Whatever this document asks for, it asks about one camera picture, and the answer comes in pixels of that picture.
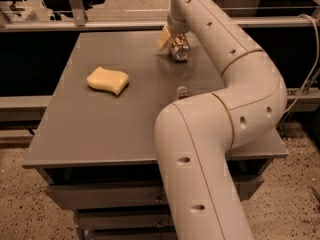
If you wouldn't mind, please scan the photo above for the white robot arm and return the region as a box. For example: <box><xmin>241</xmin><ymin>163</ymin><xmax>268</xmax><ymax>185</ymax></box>
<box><xmin>154</xmin><ymin>0</ymin><xmax>287</xmax><ymax>240</ymax></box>

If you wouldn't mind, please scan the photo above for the orange soda can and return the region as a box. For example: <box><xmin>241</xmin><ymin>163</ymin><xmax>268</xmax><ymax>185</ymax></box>
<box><xmin>170</xmin><ymin>40</ymin><xmax>190</xmax><ymax>61</ymax></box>

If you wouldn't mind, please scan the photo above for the grey drawer cabinet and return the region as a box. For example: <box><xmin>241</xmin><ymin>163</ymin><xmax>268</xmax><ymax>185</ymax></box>
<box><xmin>22</xmin><ymin>29</ymin><xmax>289</xmax><ymax>240</ymax></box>

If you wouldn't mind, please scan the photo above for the yellow sponge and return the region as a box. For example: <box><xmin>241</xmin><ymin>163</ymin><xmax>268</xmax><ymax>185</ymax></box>
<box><xmin>87</xmin><ymin>66</ymin><xmax>129</xmax><ymax>96</ymax></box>

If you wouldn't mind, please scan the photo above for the grey drawer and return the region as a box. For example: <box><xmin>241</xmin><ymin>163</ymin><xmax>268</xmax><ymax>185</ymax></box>
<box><xmin>45</xmin><ymin>175</ymin><xmax>265</xmax><ymax>211</ymax></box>
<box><xmin>75</xmin><ymin>205</ymin><xmax>174</xmax><ymax>230</ymax></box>
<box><xmin>92</xmin><ymin>227</ymin><xmax>177</xmax><ymax>240</ymax></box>

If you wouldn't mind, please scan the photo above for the clear plastic water bottle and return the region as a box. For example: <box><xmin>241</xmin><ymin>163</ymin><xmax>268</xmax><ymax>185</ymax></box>
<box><xmin>176</xmin><ymin>86</ymin><xmax>192</xmax><ymax>100</ymax></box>

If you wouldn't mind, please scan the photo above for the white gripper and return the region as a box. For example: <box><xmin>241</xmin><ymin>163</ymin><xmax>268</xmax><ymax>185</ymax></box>
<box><xmin>156</xmin><ymin>7</ymin><xmax>190</xmax><ymax>51</ymax></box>

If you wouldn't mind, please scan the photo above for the middle grey drawer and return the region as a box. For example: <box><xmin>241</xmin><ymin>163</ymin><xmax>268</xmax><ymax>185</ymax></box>
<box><xmin>75</xmin><ymin>205</ymin><xmax>174</xmax><ymax>230</ymax></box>

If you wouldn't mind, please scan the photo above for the grey cable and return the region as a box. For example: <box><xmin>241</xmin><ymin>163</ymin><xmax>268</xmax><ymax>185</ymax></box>
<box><xmin>283</xmin><ymin>13</ymin><xmax>320</xmax><ymax>115</ymax></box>

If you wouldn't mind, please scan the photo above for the bottom grey drawer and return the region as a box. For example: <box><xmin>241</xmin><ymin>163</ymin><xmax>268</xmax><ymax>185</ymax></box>
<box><xmin>92</xmin><ymin>227</ymin><xmax>177</xmax><ymax>240</ymax></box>

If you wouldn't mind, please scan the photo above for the top grey drawer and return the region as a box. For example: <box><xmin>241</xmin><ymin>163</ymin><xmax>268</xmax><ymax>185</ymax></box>
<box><xmin>45</xmin><ymin>175</ymin><xmax>265</xmax><ymax>211</ymax></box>

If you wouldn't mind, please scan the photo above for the metal railing frame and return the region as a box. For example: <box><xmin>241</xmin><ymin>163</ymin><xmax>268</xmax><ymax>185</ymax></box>
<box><xmin>0</xmin><ymin>0</ymin><xmax>320</xmax><ymax>29</ymax></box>

